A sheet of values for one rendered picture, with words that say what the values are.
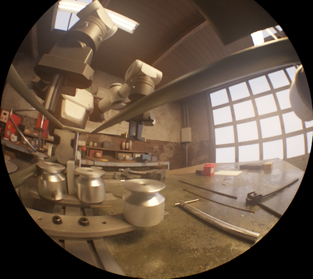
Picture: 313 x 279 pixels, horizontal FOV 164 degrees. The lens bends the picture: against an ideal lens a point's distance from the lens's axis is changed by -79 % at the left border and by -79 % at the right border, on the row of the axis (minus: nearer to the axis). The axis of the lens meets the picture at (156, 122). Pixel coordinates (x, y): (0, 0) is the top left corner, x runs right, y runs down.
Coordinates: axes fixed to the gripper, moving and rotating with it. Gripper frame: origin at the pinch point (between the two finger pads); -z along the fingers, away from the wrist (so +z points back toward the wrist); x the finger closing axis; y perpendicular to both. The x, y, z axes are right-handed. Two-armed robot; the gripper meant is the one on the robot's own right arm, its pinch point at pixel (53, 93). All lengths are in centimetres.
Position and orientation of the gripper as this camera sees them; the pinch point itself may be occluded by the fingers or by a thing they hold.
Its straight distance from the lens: 20.8
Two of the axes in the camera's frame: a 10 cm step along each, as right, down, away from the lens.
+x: -7.9, -1.8, -5.8
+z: 0.5, -9.7, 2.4
